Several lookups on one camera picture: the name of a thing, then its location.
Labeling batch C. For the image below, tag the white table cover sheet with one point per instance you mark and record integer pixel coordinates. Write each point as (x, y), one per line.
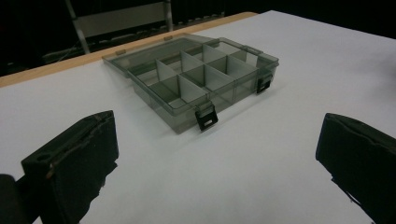
(280, 140)

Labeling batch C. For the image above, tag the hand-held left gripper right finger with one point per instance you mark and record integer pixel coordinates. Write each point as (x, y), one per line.
(361, 158)

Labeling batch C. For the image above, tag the clear grey plastic organizer box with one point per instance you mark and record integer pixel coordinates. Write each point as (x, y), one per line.
(193, 79)

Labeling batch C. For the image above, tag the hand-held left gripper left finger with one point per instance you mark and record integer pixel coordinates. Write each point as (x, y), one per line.
(74, 161)

